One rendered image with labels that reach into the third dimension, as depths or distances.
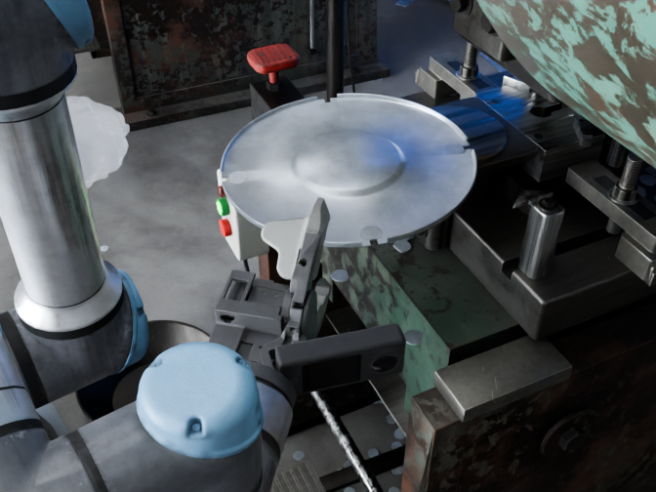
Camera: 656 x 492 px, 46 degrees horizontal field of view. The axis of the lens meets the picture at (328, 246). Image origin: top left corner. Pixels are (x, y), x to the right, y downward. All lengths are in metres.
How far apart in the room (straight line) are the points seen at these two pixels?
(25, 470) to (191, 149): 1.94
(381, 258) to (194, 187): 1.30
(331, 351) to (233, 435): 0.20
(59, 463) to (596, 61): 0.37
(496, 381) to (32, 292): 0.50
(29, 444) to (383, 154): 0.53
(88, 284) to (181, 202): 1.32
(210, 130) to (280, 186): 1.61
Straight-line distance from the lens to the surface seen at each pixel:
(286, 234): 0.73
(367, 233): 0.79
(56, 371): 0.91
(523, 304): 0.89
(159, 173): 2.29
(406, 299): 0.93
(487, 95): 1.05
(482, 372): 0.86
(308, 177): 0.86
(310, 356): 0.66
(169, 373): 0.50
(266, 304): 0.71
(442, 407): 0.85
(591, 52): 0.40
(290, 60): 1.16
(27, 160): 0.74
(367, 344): 0.67
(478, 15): 0.89
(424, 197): 0.84
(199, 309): 1.84
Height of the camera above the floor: 1.28
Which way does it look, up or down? 40 degrees down
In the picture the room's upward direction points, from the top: straight up
